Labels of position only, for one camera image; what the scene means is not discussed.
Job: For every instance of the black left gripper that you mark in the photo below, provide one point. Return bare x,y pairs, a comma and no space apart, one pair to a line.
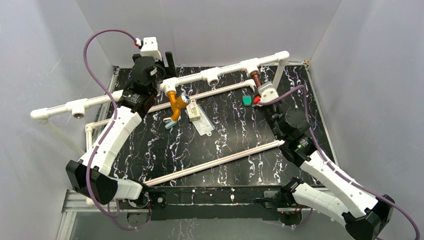
168,62

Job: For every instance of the brown water faucet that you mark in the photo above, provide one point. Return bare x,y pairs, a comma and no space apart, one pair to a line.
255,76

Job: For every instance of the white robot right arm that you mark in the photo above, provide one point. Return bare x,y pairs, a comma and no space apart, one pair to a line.
362,214

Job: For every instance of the orange water faucet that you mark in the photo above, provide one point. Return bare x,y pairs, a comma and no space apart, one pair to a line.
177,103

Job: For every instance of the small cardboard box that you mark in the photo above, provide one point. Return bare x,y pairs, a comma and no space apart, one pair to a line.
193,111

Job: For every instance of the light blue tape roll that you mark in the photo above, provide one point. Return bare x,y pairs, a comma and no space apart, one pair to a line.
170,124

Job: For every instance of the clear plastic bag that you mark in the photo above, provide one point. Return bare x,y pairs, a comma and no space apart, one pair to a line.
203,126

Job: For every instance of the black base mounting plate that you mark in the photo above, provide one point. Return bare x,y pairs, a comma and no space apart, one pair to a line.
225,202

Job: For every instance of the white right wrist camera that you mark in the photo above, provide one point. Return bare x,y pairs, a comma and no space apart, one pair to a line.
266,93

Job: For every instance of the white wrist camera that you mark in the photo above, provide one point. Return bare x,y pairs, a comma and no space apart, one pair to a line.
149,48
266,93

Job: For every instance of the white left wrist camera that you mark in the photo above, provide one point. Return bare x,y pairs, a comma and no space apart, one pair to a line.
149,48

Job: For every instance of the white PVC pipe frame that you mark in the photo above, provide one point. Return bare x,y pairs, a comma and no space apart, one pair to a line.
211,76

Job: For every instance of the aluminium rail frame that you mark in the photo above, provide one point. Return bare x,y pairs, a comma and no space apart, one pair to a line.
83,221

